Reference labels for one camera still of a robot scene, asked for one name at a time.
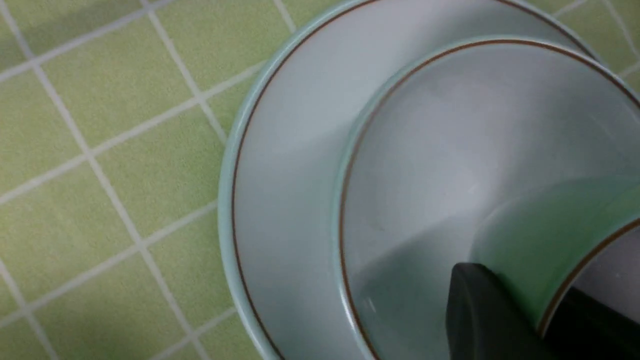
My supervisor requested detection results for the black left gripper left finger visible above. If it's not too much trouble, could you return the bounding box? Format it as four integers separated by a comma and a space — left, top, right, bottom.
445, 263, 546, 360

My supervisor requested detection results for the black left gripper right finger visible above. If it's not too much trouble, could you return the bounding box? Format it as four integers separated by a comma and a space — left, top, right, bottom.
543, 288, 640, 360

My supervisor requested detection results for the pale blue ceramic bowl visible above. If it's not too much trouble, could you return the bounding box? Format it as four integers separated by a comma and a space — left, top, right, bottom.
331, 36, 639, 360

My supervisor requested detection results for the pale blue ceramic cup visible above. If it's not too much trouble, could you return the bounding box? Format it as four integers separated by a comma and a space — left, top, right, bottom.
469, 177, 639, 337

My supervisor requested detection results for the pale blue ceramic plate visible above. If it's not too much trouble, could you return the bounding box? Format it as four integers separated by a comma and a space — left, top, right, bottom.
218, 0, 602, 360

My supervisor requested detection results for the green checkered tablecloth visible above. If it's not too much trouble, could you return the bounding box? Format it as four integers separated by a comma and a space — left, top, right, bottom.
0, 0, 640, 360

